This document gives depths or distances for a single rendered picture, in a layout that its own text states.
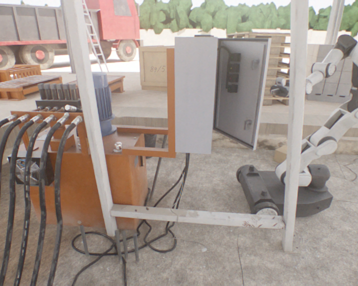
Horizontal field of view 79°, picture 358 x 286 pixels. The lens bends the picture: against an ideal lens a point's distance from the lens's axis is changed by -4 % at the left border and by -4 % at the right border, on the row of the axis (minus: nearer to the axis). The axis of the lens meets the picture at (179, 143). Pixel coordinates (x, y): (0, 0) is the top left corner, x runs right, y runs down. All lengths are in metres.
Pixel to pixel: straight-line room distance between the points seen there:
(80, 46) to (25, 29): 8.27
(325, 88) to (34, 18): 8.61
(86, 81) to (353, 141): 2.92
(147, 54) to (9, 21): 5.76
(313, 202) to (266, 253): 0.53
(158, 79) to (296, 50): 3.56
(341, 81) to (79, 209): 4.03
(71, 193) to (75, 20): 1.08
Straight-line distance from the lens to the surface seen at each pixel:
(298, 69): 1.10
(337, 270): 1.78
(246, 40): 1.38
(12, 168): 1.36
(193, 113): 1.20
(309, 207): 1.95
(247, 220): 1.50
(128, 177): 1.48
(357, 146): 3.34
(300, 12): 1.08
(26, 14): 9.47
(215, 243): 1.66
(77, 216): 1.83
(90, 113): 1.22
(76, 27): 1.16
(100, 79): 1.63
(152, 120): 2.90
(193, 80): 1.16
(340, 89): 4.43
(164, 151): 1.31
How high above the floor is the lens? 1.23
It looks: 24 degrees down
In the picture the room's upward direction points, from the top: straight up
